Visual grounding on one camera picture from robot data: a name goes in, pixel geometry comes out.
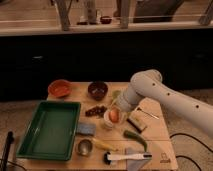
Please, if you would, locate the white handled brush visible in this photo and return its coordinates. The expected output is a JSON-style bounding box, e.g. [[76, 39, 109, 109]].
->
[[103, 152, 152, 165]]

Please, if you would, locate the green plastic tray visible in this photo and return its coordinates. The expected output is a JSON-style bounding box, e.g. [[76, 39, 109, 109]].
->
[[16, 101, 81, 161]]

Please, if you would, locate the light green cup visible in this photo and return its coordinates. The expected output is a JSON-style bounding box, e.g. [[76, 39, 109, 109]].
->
[[112, 90, 121, 100]]

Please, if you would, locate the white paper cup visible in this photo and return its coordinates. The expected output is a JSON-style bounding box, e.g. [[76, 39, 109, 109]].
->
[[104, 110, 115, 129]]

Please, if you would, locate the orange red apple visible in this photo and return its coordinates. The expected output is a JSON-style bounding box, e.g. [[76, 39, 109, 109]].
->
[[109, 109, 119, 123]]

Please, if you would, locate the beige wooden gripper finger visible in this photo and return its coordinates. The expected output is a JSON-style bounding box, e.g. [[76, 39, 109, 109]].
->
[[119, 112, 128, 124]]

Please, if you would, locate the green chili pepper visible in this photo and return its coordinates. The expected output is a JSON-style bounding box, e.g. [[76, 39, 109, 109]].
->
[[123, 130, 147, 151]]

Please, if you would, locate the grey cloth piece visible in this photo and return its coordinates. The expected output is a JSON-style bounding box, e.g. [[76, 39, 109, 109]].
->
[[125, 147, 149, 171]]

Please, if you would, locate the small metal cup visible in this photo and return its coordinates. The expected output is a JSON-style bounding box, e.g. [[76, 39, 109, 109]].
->
[[77, 139, 93, 156]]

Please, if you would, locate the black stand pole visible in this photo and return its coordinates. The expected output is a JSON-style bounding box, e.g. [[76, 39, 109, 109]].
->
[[0, 131, 14, 171]]

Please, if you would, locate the orange bowl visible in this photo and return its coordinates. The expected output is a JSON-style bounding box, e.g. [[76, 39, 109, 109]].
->
[[48, 79, 71, 98]]

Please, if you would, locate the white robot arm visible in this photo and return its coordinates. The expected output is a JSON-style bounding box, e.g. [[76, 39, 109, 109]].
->
[[116, 69, 213, 138]]

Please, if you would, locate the dark maroon bowl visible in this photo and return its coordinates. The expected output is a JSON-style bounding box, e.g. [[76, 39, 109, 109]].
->
[[88, 81, 108, 101]]

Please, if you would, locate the wooden block eraser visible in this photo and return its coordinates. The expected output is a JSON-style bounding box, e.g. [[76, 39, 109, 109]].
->
[[127, 114, 147, 134]]

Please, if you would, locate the silver fork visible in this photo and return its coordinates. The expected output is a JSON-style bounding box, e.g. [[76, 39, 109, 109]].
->
[[136, 107, 160, 120]]

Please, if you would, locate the blue grey sponge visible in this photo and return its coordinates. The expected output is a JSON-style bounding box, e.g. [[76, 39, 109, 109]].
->
[[77, 122, 96, 136]]

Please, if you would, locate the bunch of dark grapes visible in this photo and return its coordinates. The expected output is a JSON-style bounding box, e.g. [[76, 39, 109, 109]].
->
[[85, 106, 107, 117]]

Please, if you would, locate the red bowl in background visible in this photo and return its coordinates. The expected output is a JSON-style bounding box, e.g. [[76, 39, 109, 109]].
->
[[100, 16, 112, 24]]

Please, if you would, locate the black cable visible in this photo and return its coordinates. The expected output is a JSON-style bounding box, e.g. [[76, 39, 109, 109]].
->
[[169, 132, 213, 171]]

